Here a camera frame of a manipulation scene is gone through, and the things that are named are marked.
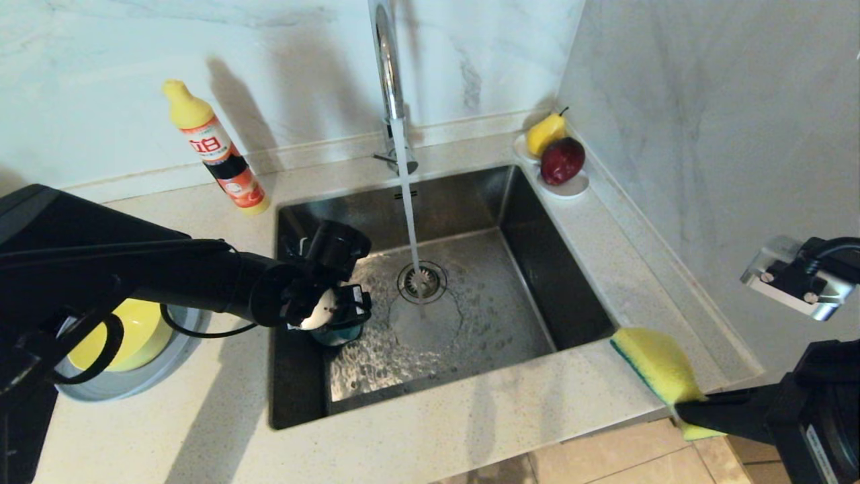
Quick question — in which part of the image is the teal bowl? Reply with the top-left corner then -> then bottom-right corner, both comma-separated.
310,321 -> 365,348

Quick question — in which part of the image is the yellow sponge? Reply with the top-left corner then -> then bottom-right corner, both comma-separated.
610,327 -> 726,441

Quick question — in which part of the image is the orange dish soap bottle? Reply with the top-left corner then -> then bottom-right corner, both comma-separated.
163,79 -> 271,216

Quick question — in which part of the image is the chrome faucet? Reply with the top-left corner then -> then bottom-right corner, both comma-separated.
368,0 -> 419,177

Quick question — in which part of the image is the metal sink drain strainer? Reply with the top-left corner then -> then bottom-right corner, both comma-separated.
397,261 -> 448,305

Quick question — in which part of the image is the stainless steel sink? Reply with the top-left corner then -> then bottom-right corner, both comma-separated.
269,165 -> 617,431

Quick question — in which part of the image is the light wooden cabinet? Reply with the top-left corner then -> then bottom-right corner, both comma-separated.
726,434 -> 793,484

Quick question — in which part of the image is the running water stream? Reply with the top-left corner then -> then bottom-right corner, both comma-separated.
392,120 -> 431,317

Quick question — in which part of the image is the yellow-green bowl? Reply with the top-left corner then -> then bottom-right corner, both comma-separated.
67,299 -> 174,372

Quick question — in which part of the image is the gray plate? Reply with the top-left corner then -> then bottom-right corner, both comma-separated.
54,306 -> 210,403

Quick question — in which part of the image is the yellow pear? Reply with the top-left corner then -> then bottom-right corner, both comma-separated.
525,106 -> 568,158

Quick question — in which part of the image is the dark red apple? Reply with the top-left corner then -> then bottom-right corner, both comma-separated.
540,137 -> 586,186

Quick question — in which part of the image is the small white fruit dish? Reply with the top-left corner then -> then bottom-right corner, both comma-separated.
514,133 -> 590,199

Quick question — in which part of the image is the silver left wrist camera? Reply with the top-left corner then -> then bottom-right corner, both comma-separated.
300,288 -> 339,331

